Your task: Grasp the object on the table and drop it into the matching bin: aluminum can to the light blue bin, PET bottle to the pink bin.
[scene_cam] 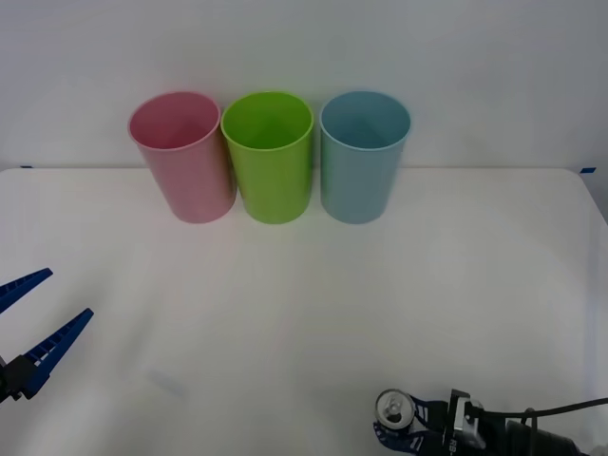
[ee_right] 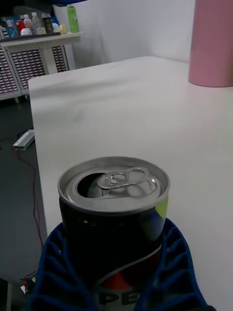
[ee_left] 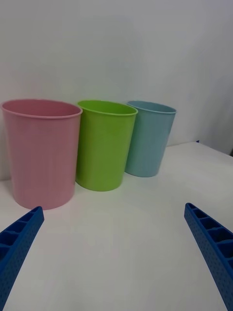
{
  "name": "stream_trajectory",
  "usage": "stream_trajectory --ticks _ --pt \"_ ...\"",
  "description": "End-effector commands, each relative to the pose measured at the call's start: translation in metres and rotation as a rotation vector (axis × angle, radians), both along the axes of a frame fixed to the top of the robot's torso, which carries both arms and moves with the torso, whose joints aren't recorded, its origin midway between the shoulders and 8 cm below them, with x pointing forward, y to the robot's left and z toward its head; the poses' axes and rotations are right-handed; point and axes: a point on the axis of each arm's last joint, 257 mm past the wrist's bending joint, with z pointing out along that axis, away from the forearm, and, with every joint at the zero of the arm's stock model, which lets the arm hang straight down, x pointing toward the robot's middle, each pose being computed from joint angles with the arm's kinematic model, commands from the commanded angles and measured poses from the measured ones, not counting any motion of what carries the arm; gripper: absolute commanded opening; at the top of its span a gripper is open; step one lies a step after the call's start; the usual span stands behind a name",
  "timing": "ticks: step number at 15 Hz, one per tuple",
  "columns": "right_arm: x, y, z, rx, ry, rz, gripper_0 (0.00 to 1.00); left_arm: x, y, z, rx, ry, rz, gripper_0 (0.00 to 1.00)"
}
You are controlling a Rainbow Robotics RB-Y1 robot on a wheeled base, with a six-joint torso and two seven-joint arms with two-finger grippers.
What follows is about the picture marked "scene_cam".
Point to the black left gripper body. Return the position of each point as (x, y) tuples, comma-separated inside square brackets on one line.
[(3, 380)]

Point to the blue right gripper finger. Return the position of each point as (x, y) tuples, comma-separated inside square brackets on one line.
[(430, 408), (404, 442)]

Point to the pale blue plastic bin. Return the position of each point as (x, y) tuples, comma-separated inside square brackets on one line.
[(356, 185)]

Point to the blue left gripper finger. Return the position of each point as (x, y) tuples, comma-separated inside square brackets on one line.
[(19, 286), (52, 347)]

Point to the yellow-green plastic bin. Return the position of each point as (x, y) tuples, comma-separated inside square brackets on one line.
[(273, 185)]

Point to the silver drink can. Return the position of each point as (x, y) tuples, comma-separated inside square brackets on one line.
[(393, 409)]

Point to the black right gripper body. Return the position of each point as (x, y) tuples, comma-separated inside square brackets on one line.
[(439, 439)]

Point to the pink plastic bin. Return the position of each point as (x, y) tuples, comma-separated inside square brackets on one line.
[(190, 176)]

